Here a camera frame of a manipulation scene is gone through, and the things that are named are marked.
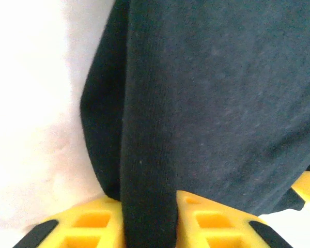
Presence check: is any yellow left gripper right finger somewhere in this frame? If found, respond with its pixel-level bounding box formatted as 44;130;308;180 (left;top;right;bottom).
175;190;292;248

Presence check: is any black t-shirt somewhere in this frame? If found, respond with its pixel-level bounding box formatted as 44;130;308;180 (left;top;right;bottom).
79;0;310;248

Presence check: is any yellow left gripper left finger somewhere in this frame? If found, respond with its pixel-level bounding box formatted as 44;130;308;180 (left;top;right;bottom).
14;195;127;248

